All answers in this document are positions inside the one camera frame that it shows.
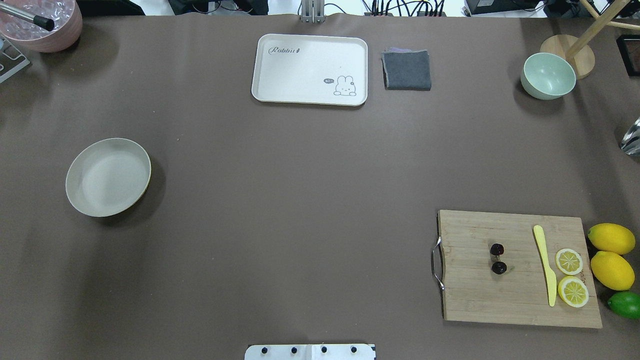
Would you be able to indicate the beige round plate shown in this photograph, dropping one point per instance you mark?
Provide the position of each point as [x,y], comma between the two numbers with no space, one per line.
[108,177]

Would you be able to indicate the wooden cup tree stand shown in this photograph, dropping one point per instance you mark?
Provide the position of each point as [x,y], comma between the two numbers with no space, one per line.
[576,51]

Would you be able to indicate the green lime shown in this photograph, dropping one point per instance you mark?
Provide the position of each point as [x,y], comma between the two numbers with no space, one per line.
[625,304]

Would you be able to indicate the whole lemon lower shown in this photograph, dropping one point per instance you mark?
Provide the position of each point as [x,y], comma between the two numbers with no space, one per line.
[612,270]

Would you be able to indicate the metal muddler with black tip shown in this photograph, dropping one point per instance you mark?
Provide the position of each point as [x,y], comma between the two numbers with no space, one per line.
[40,21]

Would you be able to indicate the whole lemon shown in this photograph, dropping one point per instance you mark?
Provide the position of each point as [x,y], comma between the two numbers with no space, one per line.
[612,270]
[611,237]

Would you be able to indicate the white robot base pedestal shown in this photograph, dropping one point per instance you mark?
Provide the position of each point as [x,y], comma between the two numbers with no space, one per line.
[321,351]

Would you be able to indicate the pink bowl of ice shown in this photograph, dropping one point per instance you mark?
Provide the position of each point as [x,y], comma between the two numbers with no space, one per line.
[68,25]

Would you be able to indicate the aluminium frame post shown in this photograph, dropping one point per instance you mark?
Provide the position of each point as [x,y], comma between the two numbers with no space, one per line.
[312,11]

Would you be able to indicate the dark red cherry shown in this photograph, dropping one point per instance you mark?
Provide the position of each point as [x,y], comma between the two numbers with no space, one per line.
[497,249]
[499,267]

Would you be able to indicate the mint green bowl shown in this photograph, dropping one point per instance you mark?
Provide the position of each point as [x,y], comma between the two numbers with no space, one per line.
[547,76]

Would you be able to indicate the folded grey cloth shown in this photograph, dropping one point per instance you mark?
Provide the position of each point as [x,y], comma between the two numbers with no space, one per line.
[406,70]

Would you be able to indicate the whole lemon upper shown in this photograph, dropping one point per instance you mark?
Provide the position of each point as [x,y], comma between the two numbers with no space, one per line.
[611,237]

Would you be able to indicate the lemon slice upper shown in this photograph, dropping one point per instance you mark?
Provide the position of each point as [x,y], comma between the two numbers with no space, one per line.
[569,261]

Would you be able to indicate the cream rabbit tray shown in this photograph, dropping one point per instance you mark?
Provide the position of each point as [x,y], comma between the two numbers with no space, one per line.
[311,69]

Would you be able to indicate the metal ice scoop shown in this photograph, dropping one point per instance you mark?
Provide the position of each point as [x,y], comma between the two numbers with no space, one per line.
[630,142]

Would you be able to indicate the bamboo cutting board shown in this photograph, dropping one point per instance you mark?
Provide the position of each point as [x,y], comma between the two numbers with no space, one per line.
[472,292]

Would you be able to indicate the white wire cup rack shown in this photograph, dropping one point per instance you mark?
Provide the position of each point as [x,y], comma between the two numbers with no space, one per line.
[12,60]

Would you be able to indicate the yellow plastic knife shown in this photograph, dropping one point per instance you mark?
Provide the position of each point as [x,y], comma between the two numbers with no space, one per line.
[550,275]

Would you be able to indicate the lemon slice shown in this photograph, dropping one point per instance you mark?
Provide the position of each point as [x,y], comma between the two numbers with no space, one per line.
[573,291]
[569,261]

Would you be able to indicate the lemon slice lower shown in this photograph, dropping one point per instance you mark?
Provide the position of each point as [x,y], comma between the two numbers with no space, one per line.
[573,291]

